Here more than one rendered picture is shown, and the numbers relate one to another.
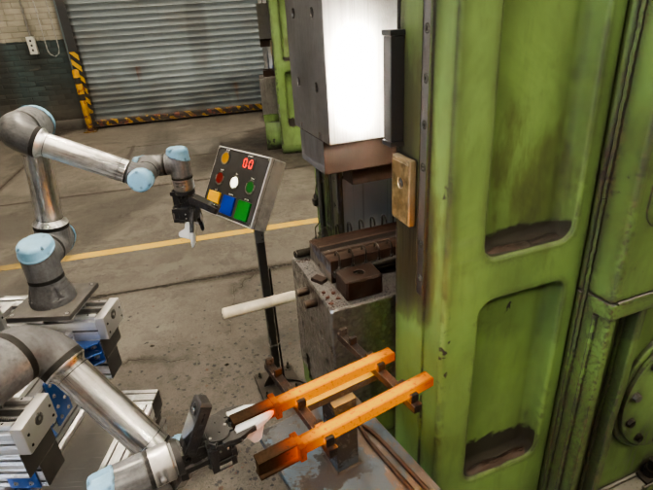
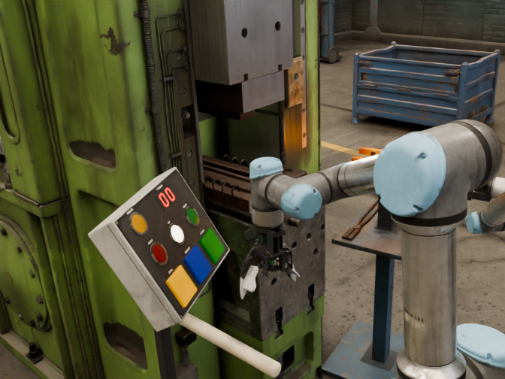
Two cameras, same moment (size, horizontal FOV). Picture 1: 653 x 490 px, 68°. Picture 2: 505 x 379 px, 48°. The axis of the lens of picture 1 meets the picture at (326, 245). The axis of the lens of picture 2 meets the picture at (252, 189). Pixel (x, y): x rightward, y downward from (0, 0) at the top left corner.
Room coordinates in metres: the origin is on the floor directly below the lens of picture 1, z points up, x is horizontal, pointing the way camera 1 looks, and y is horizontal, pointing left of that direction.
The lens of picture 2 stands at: (2.26, 1.54, 1.73)
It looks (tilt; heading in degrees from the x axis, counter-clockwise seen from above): 23 degrees down; 243
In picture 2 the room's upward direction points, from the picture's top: 3 degrees counter-clockwise
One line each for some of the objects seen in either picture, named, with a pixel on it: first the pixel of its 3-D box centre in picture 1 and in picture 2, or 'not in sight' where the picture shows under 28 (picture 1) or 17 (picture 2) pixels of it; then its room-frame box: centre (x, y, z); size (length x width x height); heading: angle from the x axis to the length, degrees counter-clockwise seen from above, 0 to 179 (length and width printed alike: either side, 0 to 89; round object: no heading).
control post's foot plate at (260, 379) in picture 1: (277, 375); not in sight; (1.92, 0.29, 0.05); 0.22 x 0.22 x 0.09; 20
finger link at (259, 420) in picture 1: (256, 430); not in sight; (0.75, 0.17, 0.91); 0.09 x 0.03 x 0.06; 115
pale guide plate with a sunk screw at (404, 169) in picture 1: (403, 190); (294, 82); (1.17, -0.20, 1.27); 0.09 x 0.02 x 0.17; 20
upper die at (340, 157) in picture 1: (375, 140); (216, 83); (1.49, -0.17, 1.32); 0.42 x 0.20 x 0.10; 110
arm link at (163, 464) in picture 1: (163, 464); (500, 187); (0.67, 0.34, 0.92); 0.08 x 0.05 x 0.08; 28
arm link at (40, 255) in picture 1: (40, 257); (478, 365); (1.51, 0.98, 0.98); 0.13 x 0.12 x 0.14; 5
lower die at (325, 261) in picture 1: (377, 245); (224, 183); (1.49, -0.17, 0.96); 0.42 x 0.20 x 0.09; 110
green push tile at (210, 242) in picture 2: (243, 211); (210, 246); (1.76, 0.31, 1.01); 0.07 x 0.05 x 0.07; 45
